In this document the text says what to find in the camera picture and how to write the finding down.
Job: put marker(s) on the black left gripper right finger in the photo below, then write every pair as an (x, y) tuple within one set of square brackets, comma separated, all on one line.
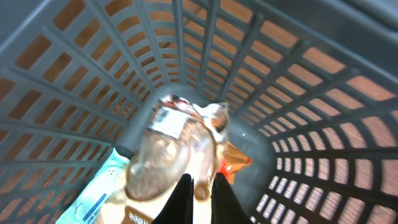
[(225, 207)]

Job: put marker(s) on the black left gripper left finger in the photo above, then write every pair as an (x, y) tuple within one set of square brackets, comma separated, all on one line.
[(179, 207)]

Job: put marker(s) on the orange pasta package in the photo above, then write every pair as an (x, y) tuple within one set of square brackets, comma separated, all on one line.
[(233, 161)]

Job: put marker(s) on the white brown bread bag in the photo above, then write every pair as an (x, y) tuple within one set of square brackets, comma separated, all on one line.
[(181, 138)]

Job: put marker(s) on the teal toilet tissue pack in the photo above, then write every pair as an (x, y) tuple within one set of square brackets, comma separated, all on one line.
[(86, 207)]

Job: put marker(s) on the grey plastic shopping basket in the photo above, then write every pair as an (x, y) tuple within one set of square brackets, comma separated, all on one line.
[(311, 88)]

